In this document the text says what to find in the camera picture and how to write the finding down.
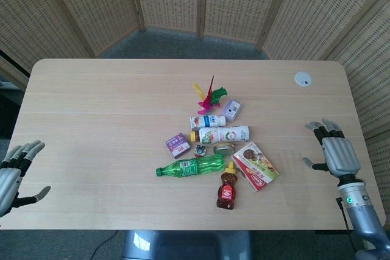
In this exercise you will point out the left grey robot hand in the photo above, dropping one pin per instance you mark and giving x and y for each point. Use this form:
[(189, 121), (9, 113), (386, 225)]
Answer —
[(9, 181)]

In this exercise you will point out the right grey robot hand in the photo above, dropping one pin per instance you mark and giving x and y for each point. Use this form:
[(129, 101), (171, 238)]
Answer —
[(339, 153)]

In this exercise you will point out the small purple cardboard box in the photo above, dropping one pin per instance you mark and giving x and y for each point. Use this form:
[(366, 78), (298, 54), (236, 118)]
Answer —
[(178, 145)]

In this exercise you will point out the bear-shaped honey bottle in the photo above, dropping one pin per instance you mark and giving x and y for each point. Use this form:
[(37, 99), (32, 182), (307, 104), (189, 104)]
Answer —
[(227, 191)]

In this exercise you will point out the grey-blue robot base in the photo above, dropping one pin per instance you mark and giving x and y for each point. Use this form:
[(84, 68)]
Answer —
[(182, 248)]

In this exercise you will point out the colourful feather shuttlecock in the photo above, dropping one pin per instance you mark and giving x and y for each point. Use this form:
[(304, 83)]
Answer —
[(207, 101)]

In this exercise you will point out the white bottle with blue label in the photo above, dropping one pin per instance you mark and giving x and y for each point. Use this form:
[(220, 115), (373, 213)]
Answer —
[(208, 121)]

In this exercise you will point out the round metal tin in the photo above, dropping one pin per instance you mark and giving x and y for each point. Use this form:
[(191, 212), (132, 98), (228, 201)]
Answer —
[(223, 148)]

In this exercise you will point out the white bottle with yellow cap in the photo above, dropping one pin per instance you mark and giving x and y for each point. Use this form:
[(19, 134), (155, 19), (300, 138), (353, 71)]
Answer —
[(225, 134)]

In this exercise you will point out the small purple plastic pack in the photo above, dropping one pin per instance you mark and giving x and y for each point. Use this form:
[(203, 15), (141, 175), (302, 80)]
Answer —
[(233, 108)]

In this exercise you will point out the small black clip toy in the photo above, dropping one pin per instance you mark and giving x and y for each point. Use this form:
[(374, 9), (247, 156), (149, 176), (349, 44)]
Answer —
[(200, 151)]

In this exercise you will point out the red snack box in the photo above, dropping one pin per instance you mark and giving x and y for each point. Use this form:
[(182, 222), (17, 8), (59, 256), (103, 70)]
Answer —
[(256, 167)]

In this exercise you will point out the green plastic soda bottle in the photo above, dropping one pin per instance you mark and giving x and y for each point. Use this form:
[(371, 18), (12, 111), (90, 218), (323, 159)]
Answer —
[(192, 166)]

